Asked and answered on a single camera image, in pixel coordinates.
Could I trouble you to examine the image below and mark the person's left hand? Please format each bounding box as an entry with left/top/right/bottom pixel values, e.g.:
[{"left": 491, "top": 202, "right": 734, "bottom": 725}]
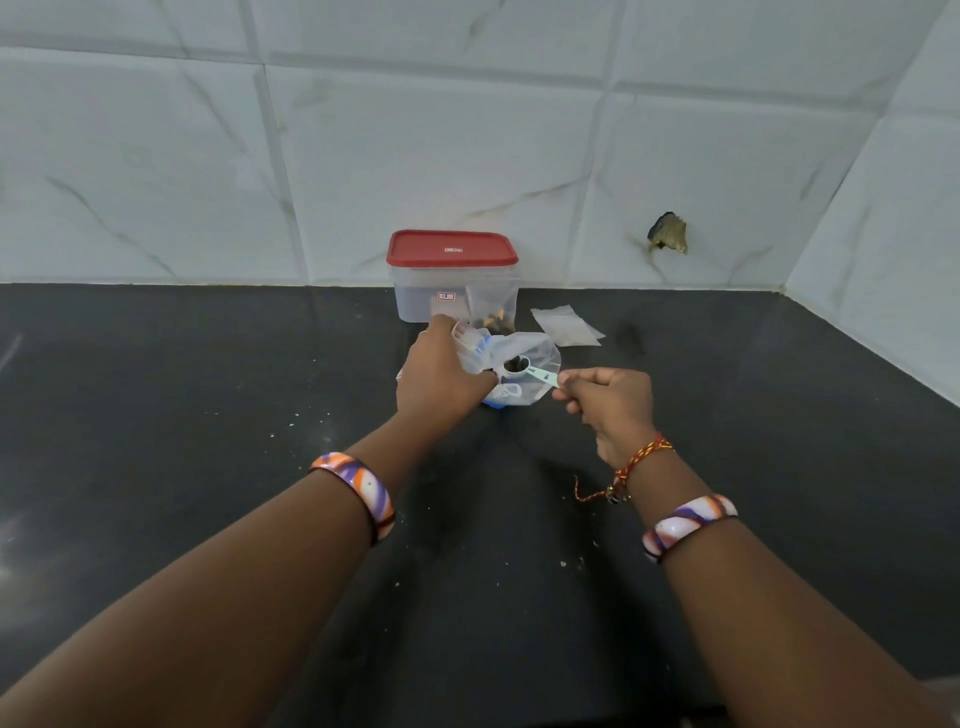
[{"left": 395, "top": 314, "right": 499, "bottom": 436}]

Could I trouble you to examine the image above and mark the person's right hand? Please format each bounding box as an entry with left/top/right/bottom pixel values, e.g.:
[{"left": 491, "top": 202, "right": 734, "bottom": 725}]
[{"left": 551, "top": 366, "right": 658, "bottom": 470}]

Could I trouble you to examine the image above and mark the mint green measuring spoon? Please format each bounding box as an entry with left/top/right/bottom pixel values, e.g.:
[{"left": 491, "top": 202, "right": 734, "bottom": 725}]
[{"left": 500, "top": 356, "right": 562, "bottom": 389}]

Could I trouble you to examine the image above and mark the red-lidded clear plastic container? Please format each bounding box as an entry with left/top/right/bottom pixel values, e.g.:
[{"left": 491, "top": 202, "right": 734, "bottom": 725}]
[{"left": 389, "top": 262, "right": 520, "bottom": 335}]

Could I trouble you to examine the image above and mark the large clear blue-zip bag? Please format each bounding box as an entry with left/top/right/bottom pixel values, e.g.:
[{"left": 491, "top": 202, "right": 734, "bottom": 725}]
[{"left": 395, "top": 329, "right": 562, "bottom": 410}]

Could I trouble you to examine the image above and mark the person's left forearm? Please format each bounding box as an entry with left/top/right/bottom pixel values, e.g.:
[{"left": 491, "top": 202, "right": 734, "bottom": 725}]
[{"left": 0, "top": 412, "right": 436, "bottom": 728}]

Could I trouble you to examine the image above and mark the person's right forearm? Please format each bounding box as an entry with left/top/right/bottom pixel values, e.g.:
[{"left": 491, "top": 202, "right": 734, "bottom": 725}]
[{"left": 626, "top": 449, "right": 954, "bottom": 728}]

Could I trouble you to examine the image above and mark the orange purple white bangle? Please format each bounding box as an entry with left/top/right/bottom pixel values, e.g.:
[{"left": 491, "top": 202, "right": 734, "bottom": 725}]
[
  {"left": 309, "top": 451, "right": 397, "bottom": 545},
  {"left": 641, "top": 494, "right": 739, "bottom": 564}
]

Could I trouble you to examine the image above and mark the red yellow thread bracelet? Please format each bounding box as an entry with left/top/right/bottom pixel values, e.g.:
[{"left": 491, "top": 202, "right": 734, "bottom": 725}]
[{"left": 573, "top": 433, "right": 675, "bottom": 505}]

